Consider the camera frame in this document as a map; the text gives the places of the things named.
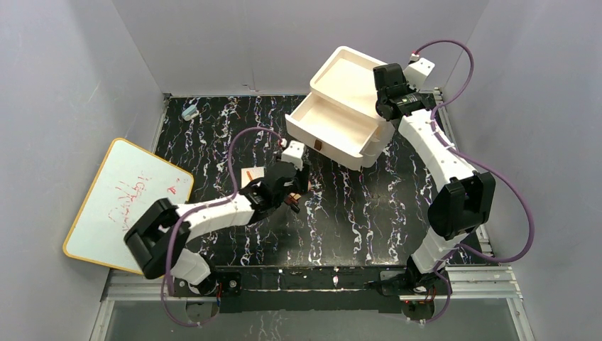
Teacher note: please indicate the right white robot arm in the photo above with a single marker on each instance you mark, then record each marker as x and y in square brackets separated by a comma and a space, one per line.
[464, 195]

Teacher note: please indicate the small white blue clip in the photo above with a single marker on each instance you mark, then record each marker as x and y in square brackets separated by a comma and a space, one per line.
[190, 113]

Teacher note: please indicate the aluminium rail frame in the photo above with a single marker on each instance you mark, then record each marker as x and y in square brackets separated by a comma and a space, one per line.
[373, 217]

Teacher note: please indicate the white square makeup packet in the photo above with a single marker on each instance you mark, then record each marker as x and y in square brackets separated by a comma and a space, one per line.
[249, 174]

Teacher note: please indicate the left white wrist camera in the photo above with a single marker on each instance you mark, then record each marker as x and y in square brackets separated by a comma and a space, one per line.
[293, 153]

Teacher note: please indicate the yellow framed whiteboard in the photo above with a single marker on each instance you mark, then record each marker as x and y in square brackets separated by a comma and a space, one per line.
[129, 180]

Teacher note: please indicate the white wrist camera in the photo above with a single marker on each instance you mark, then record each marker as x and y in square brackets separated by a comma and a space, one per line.
[293, 153]
[417, 71]

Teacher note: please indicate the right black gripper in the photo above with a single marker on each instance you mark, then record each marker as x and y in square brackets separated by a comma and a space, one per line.
[385, 109]

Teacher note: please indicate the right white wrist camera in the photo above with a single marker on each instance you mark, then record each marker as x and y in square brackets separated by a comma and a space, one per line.
[417, 71]

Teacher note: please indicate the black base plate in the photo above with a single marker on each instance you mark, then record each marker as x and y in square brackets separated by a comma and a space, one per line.
[314, 288]

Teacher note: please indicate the white drawer organizer box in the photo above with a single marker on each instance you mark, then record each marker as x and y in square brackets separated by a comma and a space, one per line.
[346, 81]

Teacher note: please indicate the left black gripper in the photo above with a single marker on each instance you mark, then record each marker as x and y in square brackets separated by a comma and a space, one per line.
[292, 187]

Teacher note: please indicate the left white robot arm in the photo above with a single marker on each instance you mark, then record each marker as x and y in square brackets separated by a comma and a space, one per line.
[158, 238]

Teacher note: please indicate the white pull-out drawer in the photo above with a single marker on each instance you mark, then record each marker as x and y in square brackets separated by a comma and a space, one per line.
[334, 132]

